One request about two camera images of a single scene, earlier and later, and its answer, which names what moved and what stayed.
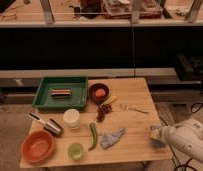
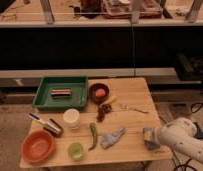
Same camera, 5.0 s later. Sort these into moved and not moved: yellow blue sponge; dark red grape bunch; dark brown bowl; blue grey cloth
Moved: yellow blue sponge
Not moved: dark red grape bunch; blue grey cloth; dark brown bowl
